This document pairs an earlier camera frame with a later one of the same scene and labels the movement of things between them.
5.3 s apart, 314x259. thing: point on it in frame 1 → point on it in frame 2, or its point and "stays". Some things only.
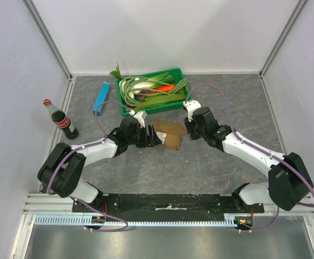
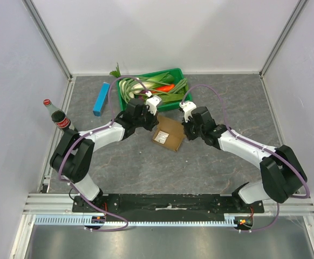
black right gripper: [192, 129] stays
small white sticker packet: [161, 136] stays
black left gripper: [149, 141] → [154, 121]
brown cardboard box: [173, 130] stays
